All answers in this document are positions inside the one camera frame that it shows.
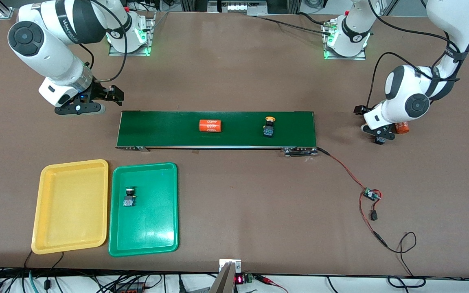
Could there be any red clip lead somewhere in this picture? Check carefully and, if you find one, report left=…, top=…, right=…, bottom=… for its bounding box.
left=255, top=275, right=289, bottom=293

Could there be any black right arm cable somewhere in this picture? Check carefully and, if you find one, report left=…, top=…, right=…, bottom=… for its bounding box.
left=79, top=0, right=129, bottom=83

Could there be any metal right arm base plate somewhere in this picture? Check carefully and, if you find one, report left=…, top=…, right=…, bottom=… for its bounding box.
left=108, top=12, right=156, bottom=57

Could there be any green conveyor belt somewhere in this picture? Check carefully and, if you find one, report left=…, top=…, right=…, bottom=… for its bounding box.
left=115, top=110, right=319, bottom=157

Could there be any black cable to arm base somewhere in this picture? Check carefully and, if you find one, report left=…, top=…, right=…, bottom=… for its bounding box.
left=255, top=12, right=334, bottom=33

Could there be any yellow plastic tray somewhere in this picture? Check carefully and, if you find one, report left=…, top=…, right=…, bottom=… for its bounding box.
left=31, top=159, right=109, bottom=255

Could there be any thin black looped cable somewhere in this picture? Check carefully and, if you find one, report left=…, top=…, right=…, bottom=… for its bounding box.
left=384, top=232, right=427, bottom=288

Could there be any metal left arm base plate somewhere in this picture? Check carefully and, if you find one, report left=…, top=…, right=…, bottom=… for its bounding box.
left=323, top=22, right=367, bottom=61

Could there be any grey metal equipment rack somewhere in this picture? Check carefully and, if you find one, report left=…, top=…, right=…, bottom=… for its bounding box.
left=207, top=0, right=268, bottom=16

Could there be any yellow push button switch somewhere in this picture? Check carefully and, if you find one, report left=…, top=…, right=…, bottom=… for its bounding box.
left=263, top=116, right=277, bottom=138

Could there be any teal cable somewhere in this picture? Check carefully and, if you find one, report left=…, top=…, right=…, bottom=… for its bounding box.
left=28, top=270, right=40, bottom=293

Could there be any grey metal bracket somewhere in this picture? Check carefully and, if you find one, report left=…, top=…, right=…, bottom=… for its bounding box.
left=209, top=259, right=242, bottom=293

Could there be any red and black wire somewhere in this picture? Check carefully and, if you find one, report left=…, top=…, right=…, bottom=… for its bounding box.
left=317, top=147, right=388, bottom=249

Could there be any green plastic tray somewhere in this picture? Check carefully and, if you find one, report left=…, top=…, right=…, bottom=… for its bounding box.
left=108, top=162, right=179, bottom=258

